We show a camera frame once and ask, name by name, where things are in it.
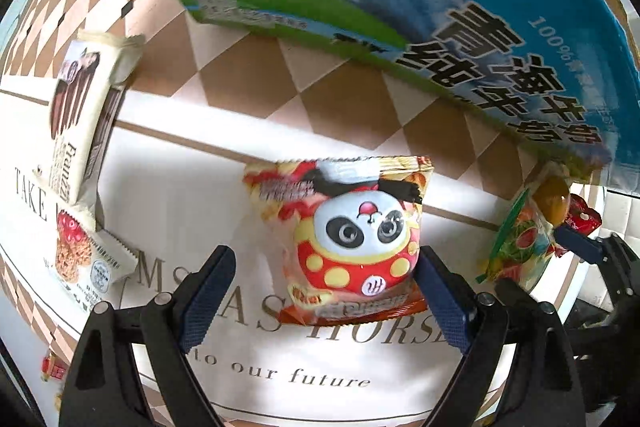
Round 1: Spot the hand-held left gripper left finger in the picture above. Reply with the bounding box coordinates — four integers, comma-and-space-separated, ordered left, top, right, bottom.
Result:
59, 244, 238, 427

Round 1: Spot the red panda snack packet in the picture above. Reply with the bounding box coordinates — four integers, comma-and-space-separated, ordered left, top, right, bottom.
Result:
242, 155, 435, 328

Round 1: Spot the red triangular snack packet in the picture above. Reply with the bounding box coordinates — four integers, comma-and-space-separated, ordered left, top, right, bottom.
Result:
567, 193, 603, 235

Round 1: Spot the small yellow jelly cup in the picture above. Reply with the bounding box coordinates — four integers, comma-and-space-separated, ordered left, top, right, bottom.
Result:
532, 177, 571, 228

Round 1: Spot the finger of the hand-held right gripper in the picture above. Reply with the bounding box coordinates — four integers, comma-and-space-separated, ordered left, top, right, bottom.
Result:
494, 277, 541, 308
554, 225, 640, 303

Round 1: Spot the red packet with cream edge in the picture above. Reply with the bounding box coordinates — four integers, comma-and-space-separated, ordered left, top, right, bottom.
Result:
40, 349, 68, 383

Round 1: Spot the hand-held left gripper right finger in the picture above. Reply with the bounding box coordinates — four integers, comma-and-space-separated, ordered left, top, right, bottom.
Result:
416, 245, 586, 427

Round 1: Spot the green fruit candy packet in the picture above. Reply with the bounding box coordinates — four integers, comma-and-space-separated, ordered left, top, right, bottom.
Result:
475, 162, 571, 293

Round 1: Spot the white oat bar packet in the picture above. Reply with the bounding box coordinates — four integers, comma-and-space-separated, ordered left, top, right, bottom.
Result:
52, 202, 140, 303

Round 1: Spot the cardboard box blue print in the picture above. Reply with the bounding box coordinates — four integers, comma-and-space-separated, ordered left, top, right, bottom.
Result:
120, 0, 640, 195

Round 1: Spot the brown checkered tablecloth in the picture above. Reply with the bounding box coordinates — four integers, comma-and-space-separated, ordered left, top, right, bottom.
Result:
0, 0, 608, 427

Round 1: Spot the cream chocolate wafer packet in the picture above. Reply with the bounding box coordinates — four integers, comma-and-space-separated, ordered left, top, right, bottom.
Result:
47, 29, 146, 233

